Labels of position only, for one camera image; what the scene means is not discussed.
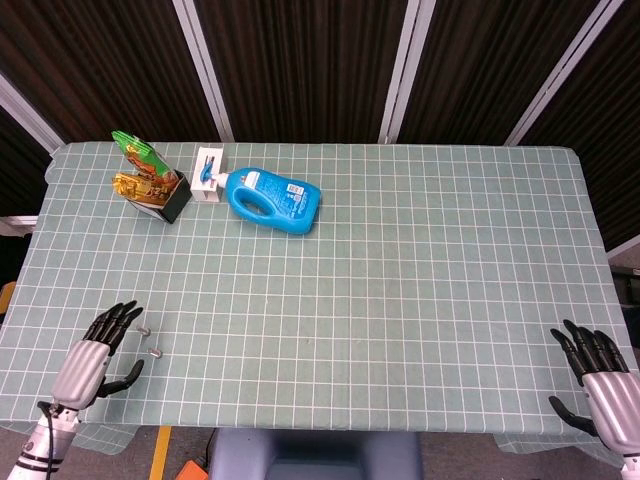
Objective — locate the white partition foot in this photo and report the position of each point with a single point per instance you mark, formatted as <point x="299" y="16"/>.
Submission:
<point x="17" y="226"/>

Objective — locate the white partition frame post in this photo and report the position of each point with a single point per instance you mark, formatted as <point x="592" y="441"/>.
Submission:
<point x="405" y="65"/>
<point x="25" y="112"/>
<point x="202" y="65"/>
<point x="560" y="75"/>

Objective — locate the yellow wooden board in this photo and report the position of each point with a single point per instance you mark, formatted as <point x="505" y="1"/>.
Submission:
<point x="6" y="297"/>

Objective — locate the green snack bag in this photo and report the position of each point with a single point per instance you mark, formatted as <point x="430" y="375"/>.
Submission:
<point x="135" y="150"/>

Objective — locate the black open cardboard box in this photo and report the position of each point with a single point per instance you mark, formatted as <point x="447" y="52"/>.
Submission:
<point x="177" y="202"/>

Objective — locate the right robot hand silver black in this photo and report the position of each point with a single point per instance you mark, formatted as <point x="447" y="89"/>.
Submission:
<point x="612" y="400"/>

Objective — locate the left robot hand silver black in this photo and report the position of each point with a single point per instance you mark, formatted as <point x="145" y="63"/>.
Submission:
<point x="80" y="372"/>

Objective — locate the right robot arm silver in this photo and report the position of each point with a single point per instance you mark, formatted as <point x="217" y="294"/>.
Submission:
<point x="632" y="470"/>

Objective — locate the gold snack bag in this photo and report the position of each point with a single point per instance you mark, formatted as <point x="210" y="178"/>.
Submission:
<point x="127" y="185"/>

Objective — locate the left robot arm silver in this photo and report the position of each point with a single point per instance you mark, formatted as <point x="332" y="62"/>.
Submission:
<point x="35" y="450"/>

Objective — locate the green checked tablecloth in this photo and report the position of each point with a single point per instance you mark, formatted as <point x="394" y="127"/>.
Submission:
<point x="350" y="300"/>

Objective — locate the small white cardboard box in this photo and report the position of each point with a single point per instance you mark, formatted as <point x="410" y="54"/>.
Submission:
<point x="212" y="152"/>

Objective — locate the black equipment case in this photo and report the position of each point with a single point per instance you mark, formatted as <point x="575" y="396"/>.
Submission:
<point x="627" y="285"/>

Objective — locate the orange floor object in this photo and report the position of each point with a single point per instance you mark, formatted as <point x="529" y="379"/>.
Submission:
<point x="192" y="471"/>

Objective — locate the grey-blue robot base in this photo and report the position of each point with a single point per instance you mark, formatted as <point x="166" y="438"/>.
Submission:
<point x="315" y="455"/>

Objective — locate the blue detergent pump bottle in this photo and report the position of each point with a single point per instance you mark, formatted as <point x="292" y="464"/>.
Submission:
<point x="280" y="200"/>

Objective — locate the dark ribbed partition panel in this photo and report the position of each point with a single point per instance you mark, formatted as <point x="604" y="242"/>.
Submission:
<point x="15" y="170"/>
<point x="475" y="65"/>
<point x="110" y="65"/>
<point x="610" y="125"/>
<point x="310" y="65"/>

